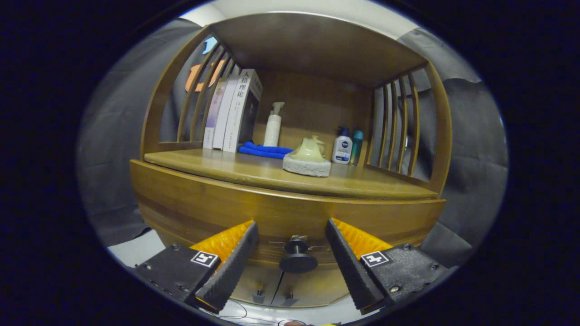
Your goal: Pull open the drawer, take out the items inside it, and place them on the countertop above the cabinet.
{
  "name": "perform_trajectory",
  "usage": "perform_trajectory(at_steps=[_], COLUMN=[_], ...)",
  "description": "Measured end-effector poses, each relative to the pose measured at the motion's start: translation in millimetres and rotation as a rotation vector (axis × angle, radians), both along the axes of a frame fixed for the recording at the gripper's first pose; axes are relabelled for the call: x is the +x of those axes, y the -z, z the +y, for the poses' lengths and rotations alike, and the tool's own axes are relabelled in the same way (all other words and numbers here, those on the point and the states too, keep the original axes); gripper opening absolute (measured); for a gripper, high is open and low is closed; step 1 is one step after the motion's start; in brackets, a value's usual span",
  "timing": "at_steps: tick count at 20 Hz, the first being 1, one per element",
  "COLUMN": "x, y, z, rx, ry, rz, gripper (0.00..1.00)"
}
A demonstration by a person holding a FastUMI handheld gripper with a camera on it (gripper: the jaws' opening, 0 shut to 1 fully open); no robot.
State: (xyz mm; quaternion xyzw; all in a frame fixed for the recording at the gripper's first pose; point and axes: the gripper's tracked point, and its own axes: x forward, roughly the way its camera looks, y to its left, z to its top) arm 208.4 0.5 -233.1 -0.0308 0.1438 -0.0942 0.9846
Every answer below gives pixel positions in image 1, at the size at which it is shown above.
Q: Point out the wooden countertop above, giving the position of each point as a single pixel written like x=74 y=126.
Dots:
x=253 y=170

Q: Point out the wooden cabinet door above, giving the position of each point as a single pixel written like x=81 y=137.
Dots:
x=256 y=283
x=317 y=290

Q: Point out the pale purple book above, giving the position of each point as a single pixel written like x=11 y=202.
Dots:
x=213 y=115

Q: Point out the wooden cabinet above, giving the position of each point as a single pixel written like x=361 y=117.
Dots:
x=317 y=50

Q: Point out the white lotion bottle blue cap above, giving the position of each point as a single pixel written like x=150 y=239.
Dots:
x=342 y=149

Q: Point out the beige lidded tea cup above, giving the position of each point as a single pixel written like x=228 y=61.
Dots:
x=321 y=144

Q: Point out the thin white book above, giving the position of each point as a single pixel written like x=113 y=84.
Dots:
x=225 y=113

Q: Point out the white pump bottle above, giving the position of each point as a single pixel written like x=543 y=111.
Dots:
x=272 y=131

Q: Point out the teal slim bottle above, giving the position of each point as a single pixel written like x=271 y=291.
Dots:
x=356 y=147

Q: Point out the blue folded cloth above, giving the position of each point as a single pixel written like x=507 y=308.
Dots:
x=263 y=151

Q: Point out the thick white book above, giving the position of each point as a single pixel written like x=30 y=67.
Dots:
x=239 y=113

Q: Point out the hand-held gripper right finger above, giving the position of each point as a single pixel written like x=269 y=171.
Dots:
x=351 y=271

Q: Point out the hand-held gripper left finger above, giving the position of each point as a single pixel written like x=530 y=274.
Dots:
x=233 y=271

